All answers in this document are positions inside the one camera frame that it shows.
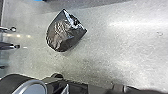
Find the black office chair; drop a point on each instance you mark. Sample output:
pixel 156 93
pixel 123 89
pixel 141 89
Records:
pixel 13 46

